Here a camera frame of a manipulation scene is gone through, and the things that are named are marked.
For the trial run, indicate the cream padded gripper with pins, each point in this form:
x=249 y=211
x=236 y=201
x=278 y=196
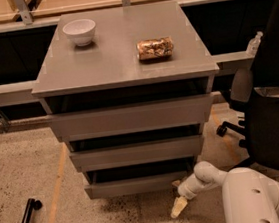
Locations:
x=184 y=191

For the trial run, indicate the grey bottom drawer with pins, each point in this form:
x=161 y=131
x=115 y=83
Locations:
x=145 y=177

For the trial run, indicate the grey drawer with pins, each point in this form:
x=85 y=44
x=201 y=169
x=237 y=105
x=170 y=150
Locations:
x=130 y=155
x=117 y=120
x=145 y=177

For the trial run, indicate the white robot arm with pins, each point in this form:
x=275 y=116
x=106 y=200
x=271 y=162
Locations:
x=248 y=195

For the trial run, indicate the grey middle drawer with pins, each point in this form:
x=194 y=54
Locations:
x=130 y=155

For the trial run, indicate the grey top drawer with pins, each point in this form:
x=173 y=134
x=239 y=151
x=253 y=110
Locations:
x=117 y=120

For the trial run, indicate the grey drawer cabinet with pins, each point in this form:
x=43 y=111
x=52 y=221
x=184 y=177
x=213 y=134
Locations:
x=108 y=72

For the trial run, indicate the black office chair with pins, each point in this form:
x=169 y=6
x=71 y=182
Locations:
x=261 y=123

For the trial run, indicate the clear plastic bottle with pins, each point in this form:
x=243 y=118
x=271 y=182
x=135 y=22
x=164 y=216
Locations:
x=253 y=44

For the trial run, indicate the white ceramic bowl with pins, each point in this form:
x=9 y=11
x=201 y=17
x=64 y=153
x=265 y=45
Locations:
x=81 y=32

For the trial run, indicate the long grey desk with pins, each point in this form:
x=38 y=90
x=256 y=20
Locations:
x=20 y=93

